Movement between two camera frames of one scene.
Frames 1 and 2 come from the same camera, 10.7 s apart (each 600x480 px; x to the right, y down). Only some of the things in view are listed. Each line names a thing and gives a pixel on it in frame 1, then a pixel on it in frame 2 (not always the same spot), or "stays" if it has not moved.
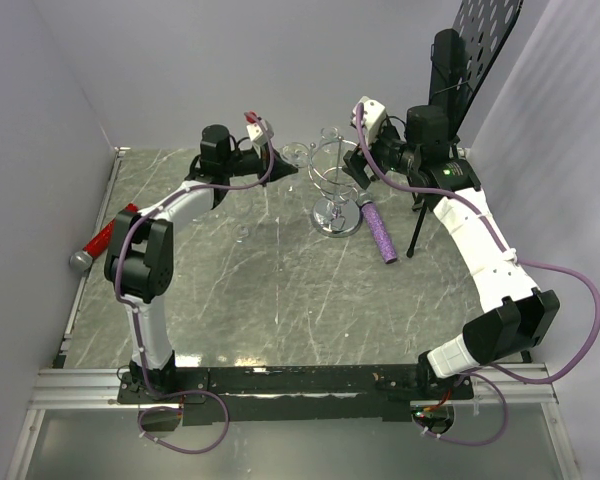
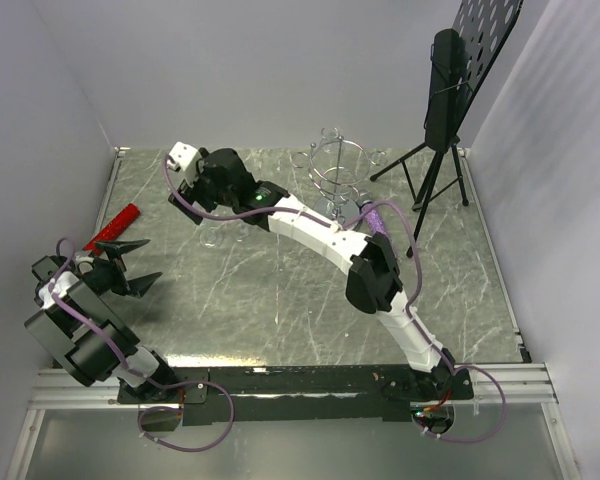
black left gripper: [281, 167] → [135, 287]
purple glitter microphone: [384, 243] stays
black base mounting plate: [246, 394] stays
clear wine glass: [240, 232] stays
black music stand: [461, 59] stays
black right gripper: [355, 163] → [191, 215]
